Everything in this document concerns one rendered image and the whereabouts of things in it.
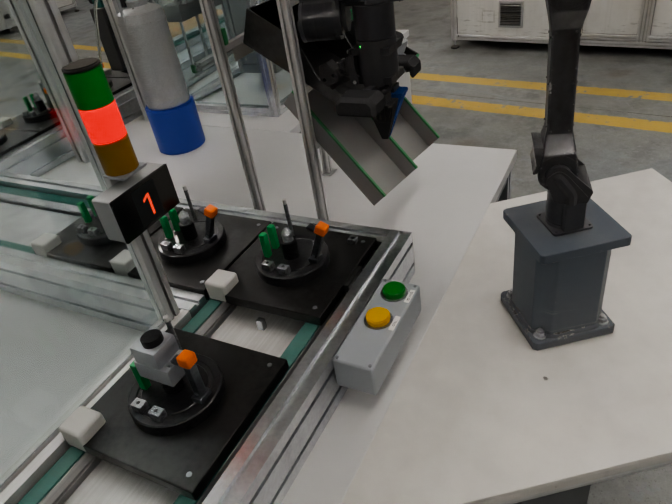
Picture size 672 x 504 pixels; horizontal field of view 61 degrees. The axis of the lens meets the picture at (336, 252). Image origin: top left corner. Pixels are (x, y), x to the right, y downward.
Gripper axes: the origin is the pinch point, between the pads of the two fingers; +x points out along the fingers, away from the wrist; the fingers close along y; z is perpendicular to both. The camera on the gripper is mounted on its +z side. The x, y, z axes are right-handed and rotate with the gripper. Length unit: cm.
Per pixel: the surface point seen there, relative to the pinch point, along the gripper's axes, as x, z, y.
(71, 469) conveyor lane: 31, 29, 54
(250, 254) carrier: 28.4, 29.5, 4.8
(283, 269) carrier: 25.0, 17.4, 10.9
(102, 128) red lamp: -7.9, 29.9, 25.9
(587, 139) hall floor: 125, -8, -258
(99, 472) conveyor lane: 34, 27, 51
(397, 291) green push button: 28.2, -2.6, 7.2
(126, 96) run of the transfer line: 30, 137, -71
